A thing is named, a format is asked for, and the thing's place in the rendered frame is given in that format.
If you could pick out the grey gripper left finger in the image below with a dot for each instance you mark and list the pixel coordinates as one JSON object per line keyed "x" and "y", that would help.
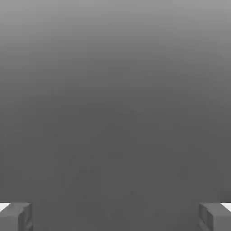
{"x": 14, "y": 218}

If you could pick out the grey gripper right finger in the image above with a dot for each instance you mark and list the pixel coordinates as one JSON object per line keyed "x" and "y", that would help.
{"x": 216, "y": 218}

